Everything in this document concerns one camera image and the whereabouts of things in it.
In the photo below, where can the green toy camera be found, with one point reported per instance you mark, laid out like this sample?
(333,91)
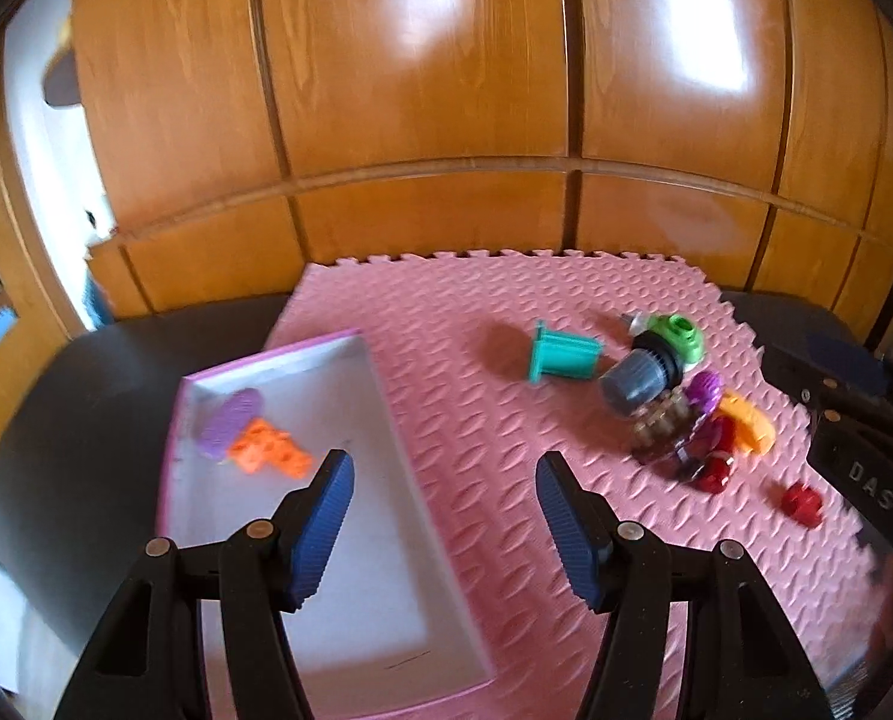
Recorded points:
(675,334)

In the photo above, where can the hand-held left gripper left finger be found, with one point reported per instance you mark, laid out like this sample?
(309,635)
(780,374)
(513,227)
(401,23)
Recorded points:
(322,532)

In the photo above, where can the orange toy block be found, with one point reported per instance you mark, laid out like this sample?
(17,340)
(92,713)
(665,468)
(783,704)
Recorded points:
(270,450)

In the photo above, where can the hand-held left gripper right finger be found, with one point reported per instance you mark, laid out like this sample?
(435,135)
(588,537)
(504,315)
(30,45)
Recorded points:
(570,532)

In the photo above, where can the grey plastic cup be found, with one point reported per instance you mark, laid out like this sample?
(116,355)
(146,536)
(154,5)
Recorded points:
(633,382)

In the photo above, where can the red puzzle piece toy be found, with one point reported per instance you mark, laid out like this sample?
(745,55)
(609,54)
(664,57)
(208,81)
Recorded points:
(802,502)

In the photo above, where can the wooden wardrobe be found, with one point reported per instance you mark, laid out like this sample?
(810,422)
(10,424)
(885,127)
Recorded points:
(431,90)

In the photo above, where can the brown toy comb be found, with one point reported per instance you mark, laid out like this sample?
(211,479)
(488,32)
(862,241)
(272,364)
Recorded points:
(660,424)

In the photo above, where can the orange curved toy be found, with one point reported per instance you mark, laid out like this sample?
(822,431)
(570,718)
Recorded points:
(747,421)

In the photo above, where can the small purple toy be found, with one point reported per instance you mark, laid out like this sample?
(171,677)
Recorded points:
(702,390)

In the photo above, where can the pink foam puzzle mat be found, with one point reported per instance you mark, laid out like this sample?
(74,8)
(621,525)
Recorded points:
(491,427)

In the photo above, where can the purple oval toy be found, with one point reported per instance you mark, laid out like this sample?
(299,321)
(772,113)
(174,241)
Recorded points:
(225,424)

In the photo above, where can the pink-rimmed white tray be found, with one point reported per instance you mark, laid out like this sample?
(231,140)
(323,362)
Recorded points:
(386,540)

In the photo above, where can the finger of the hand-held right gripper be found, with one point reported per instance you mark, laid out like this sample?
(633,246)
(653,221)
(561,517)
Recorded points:
(847,366)
(858,420)

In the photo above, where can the small red translucent toy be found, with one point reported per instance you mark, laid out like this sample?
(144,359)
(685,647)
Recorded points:
(718,431)

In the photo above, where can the teal toy spool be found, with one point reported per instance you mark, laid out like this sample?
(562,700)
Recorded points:
(562,356)

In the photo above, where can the light blue upright object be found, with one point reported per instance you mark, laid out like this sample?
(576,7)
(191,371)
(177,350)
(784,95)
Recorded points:
(100,304)

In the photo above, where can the rounded wooden corner shelf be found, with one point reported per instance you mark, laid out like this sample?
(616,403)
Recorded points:
(62,79)

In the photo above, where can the maroon mushroom toy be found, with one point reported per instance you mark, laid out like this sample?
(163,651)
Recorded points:
(708,476)

